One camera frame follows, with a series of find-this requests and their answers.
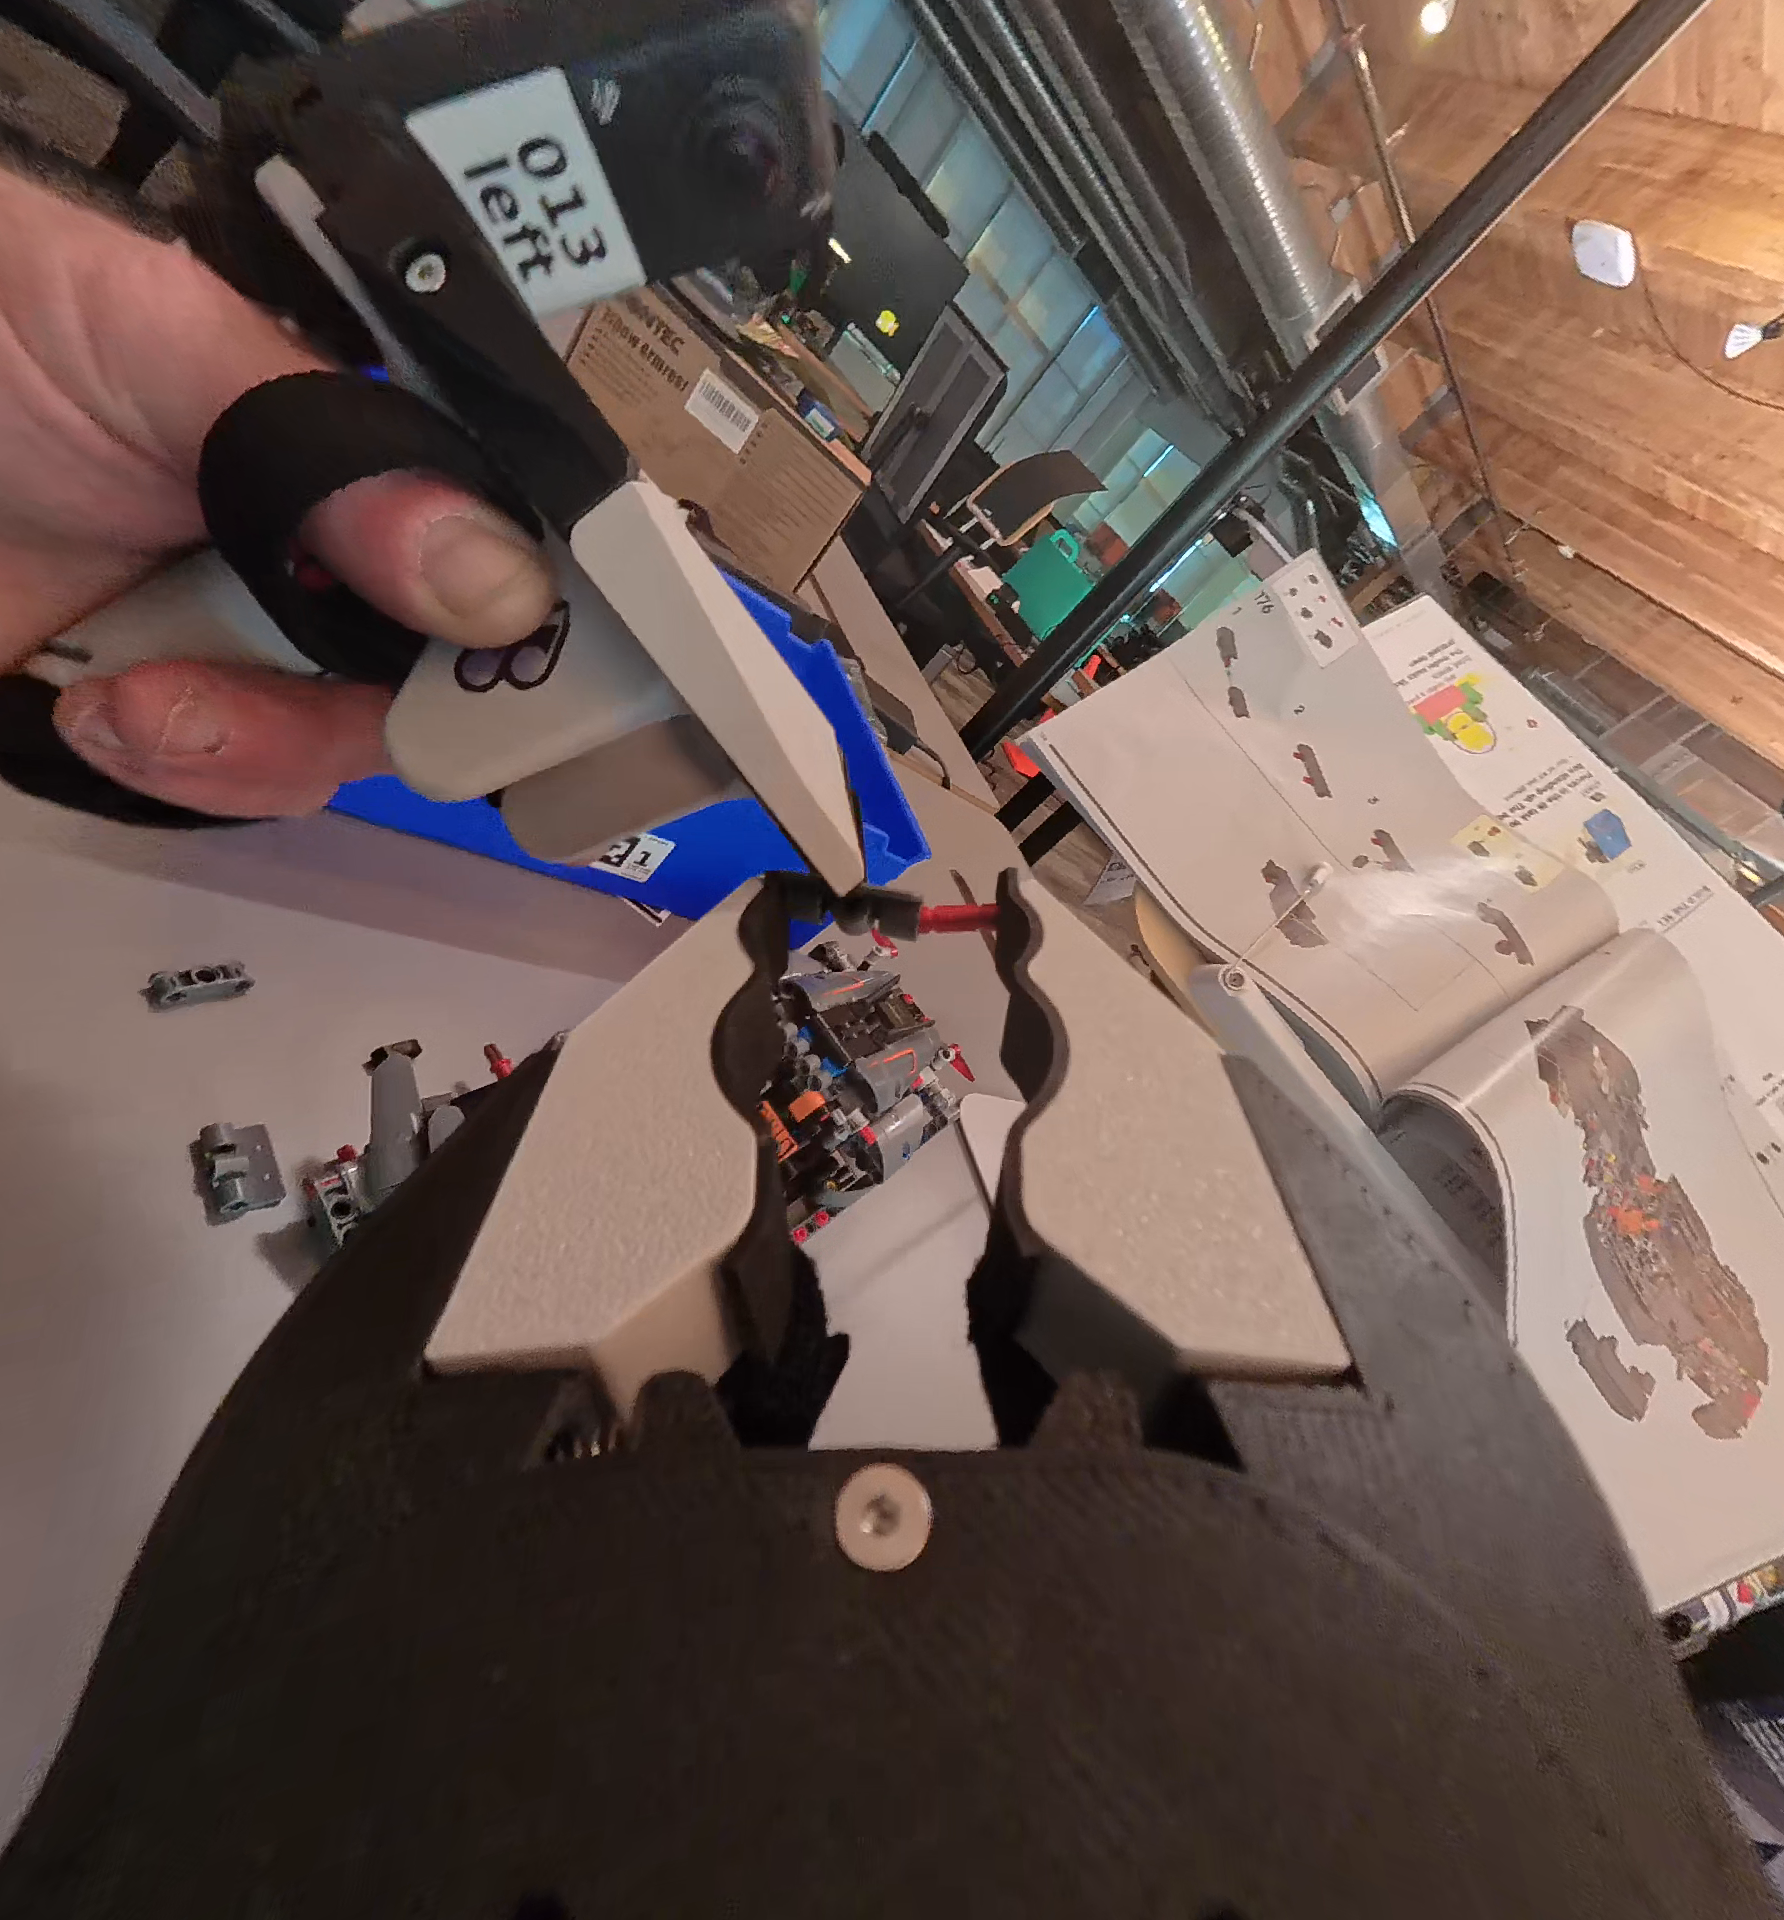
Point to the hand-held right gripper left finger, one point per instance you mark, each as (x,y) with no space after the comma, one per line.
(591,1199)

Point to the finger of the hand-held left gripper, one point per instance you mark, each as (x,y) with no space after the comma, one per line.
(623,808)
(728,661)

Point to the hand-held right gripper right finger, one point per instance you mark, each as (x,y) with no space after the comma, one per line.
(1192,1199)

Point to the blue bin white label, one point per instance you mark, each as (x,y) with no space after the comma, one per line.
(817,720)

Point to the small black lego connector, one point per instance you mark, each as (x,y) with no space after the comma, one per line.
(832,908)

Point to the red lego axle pin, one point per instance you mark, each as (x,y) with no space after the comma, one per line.
(960,916)

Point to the dark grey lego connector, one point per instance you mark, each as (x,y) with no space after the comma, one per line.
(200,983)

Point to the lego instruction booklet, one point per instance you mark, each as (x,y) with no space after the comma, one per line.
(1283,751)

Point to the partly built lego car model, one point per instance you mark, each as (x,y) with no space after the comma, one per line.
(862,1080)

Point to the grey lego connector block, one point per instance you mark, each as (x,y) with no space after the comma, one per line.
(241,1165)

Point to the person's left hand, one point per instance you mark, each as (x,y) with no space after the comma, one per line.
(68,390)

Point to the black white striped card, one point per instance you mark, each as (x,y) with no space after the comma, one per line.
(654,904)

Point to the white book stand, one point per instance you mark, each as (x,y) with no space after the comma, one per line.
(1251,1020)

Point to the brown cardboard box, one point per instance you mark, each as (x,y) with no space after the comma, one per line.
(743,449)

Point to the green plastic crate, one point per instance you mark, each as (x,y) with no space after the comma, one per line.
(1058,584)

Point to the grey computer monitor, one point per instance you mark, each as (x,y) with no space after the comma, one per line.
(943,390)

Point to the printed task sheet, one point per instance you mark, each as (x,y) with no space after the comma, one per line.
(1657,751)

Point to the black pole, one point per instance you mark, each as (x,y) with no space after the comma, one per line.
(1356,344)

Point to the white ceiling sensor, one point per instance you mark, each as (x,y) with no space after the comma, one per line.
(1606,253)

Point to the silver air duct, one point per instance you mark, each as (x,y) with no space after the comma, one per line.
(1237,195)

